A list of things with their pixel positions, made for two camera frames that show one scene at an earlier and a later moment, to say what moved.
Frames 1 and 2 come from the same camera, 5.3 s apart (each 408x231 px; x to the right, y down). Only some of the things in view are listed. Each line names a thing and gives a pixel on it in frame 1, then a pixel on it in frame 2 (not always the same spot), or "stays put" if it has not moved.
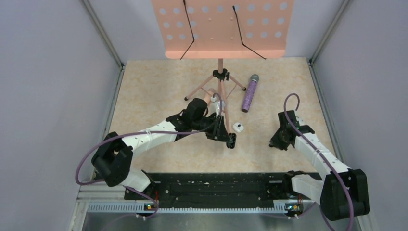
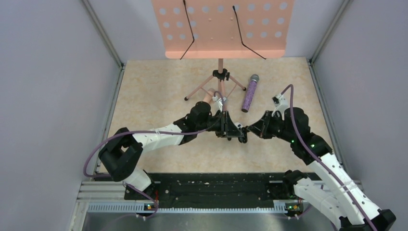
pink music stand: x=224 y=30 stays put
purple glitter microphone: x=254 y=78 stays put
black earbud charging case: x=232 y=145 -> x=243 y=139
